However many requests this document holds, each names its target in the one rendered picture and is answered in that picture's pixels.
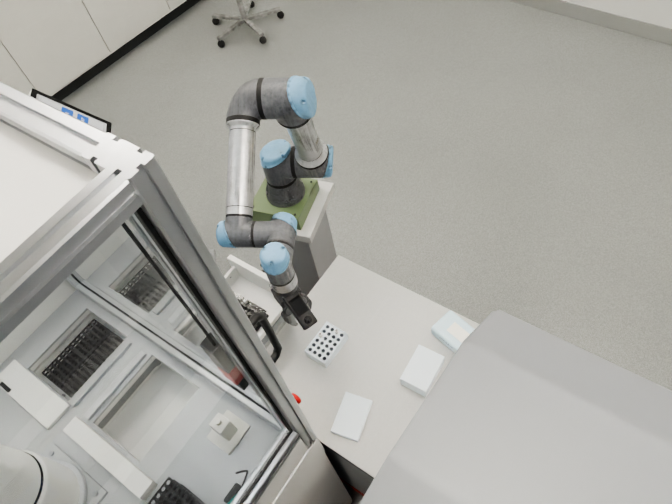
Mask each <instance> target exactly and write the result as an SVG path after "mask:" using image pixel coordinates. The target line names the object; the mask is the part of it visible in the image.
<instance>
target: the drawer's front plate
mask: <svg viewBox="0 0 672 504"><path fill-rule="evenodd" d="M227 260H228V262H229V264H230V265H231V267H232V266H235V267H236V269H237V271H238V273H239V274H240V276H242V277H243V278H245V279H247V280H249V281H250V282H252V283H254V284H256V285H258V286H259V287H261V288H263V289H265V290H266V291H268V292H270V293H272V292H271V289H272V287H271V288H270V287H269V284H270V282H269V280H268V277H267V275H266V274H265V273H263V272H262V271H260V270H258V269H256V268H254V267H253V266H251V265H249V264H247V263H245V262H243V261H242V260H240V259H238V258H236V257H234V256H232V255H229V256H228V257H227Z"/></svg>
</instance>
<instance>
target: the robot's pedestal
mask: <svg viewBox="0 0 672 504"><path fill-rule="evenodd" d="M318 184H319V188H320V190H319V192H318V194H317V196H316V199H315V201H314V203H313V205H312V208H311V210H310V212H309V214H308V216H307V219H306V221H305V223H304V225H303V228H302V230H297V235H296V238H295V244H294V250H293V258H292V265H293V268H294V271H295V273H296V276H297V280H298V287H299V288H300V289H301V293H304V294H305V295H308V294H309V293H310V291H311V290H312V289H313V287H314V286H315V285H316V284H317V282H318V281H319V280H320V278H321V277H322V276H323V274H324V273H325V272H326V271H327V269H328V268H329V267H330V265H331V264H332V263H333V261H334V260H335V259H336V258H337V255H336V251H335V246H334V242H333V238H332V234H331V230H330V226H329V221H328V217H327V213H326V209H327V206H328V204H329V202H330V199H331V197H332V195H333V193H334V190H335V188H334V183H330V182H324V181H318Z"/></svg>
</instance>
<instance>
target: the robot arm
mask: <svg viewBox="0 0 672 504"><path fill-rule="evenodd" d="M316 109H317V99H316V94H315V89H314V86H313V83H312V82H311V80H310V79H309V78H308V77H305V76H291V77H268V78H253V79H250V80H248V81H246V82H245V83H244V84H242V85H241V86H240V87H239V89H238V90H237V91H236V92H235V94H234V95H233V97H232V99H231V101H230V104H229V107H228V110H227V115H226V126H227V127H228V128H229V152H228V175H227V199H226V220H224V221H220V222H219V223H218V225H217V229H216V238H217V242H218V244H219V245H220V246H222V247H230V248H262V250H261V251H260V261H261V266H262V268H263V270H264V271H265V273H266V275H267V277H268V280H269V282H270V284H269V287H270V288H271V287H272V289H271V292H272V294H273V296H274V298H275V300H276V301H277V302H278V303H279V304H280V306H281V307H282V310H283V311H282V312H281V316H282V318H283V319H284V321H285V322H287V323H288V324H290V325H292V326H297V325H298V323H299V324H300V325H301V327H302V328H303V330H307V329H308V328H310V327H311V326H313V325H314V324H315V323H317V321H318V320H317V319H316V317H315V316H314V314H313V313H312V311H311V309H312V301H311V300H310V298H309V297H308V296H307V295H305V294H304V293H301V289H300V288H299V287H298V280H297V276H296V273H295V271H294V268H293V265H292V258H293V250H294V244H295V238H296V235H297V220H296V218H295V217H294V216H293V215H291V214H289V213H286V212H278V213H276V214H274V215H273V216H272V219H271V221H253V195H254V170H255V145H256V131H257V130H258V129H259V128H260V121H261V120H273V119H276V120H277V122H278V123H279V124H280V125H281V126H282V127H284V128H286V129H287V131H288V133H289V135H290V138H291V140H292V142H293V144H294V146H291V145H290V144H289V142H287V141H286V140H283V139H277V140H273V141H271V142H269V143H267V144H266V145H265V146H264V147H263V148H262V150H261V152H260V160H261V166H262V168H263V171H264V174H265V177H266V180H267V186H266V196H267V199H268V201H269V202H270V204H272V205H273V206H276V207H280V208H286V207H291V206H294V205H296V204H297V203H299V202H300V201H301V200H302V199H303V197H304V195H305V186H304V183H303V181H302V180H301V179H300V178H322V179H323V178H329V177H331V176H332V173H333V146H332V145H326V144H325V143H324V142H323V141H322V140H321V139H319V137H318V134H317V131H316V128H315V126H314V123H313V120H312V117H314V115H315V113H316ZM295 318H296V319H295ZM296 320H297V321H298V323H297V321H296Z"/></svg>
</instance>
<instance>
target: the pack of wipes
mask: <svg viewBox="0 0 672 504"><path fill-rule="evenodd" d="M474 330H475V329H474V328H473V327H472V326H470V325H469V324H468V323H467V322H465V321H464V320H463V319H462V318H460V317H459V316H458V315H457V314H455V313H454V312H453V311H451V310H450V311H448V312H447V313H446V314H445V315H444V316H443V317H442V318H441V319H439V320H438V321H437V322H436V323H435V324H434V325H433V326H432V328H431V333H432V334H433V335H434V336H435V337H436V338H437V339H439V340H440V341H441V342H442V343H443V344H444V345H446V346H447V347H448V348H449V349H450V350H451V351H453V352H454V353H456V351H457V350H458V348H459V347H460V345H461V344H462V342H463V341H464V340H465V339H466V338H467V337H468V336H469V335H470V334H471V333H472V332H473V331H474Z"/></svg>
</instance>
